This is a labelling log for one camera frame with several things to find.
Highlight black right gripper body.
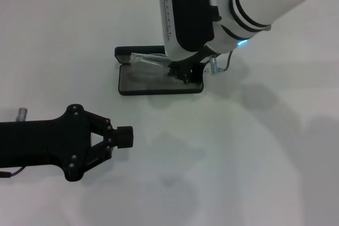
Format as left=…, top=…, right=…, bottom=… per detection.
left=171, top=45, right=220, bottom=66

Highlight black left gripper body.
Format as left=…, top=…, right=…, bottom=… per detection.
left=0, top=103, right=93, bottom=182

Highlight clear white glasses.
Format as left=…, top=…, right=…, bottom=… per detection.
left=127, top=52, right=186, bottom=84

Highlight black glasses case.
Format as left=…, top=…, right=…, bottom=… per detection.
left=114, top=46, right=204, bottom=96

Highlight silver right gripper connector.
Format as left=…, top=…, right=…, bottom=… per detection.
left=209, top=55, right=224, bottom=75

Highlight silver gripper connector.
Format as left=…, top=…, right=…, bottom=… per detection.
left=16, top=107, right=29, bottom=122
left=209, top=55, right=224, bottom=75

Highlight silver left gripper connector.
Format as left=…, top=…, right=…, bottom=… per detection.
left=16, top=107, right=29, bottom=122

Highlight dark right gripper cable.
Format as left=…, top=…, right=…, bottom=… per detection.
left=221, top=49, right=235, bottom=72

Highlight dark gripper cable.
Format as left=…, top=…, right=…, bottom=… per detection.
left=221, top=49, right=235, bottom=72
left=0, top=166, right=26, bottom=179

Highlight dark left gripper cable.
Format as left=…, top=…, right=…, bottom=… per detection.
left=0, top=166, right=26, bottom=179

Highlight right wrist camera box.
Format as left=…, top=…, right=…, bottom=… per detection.
left=159, top=0, right=222, bottom=60

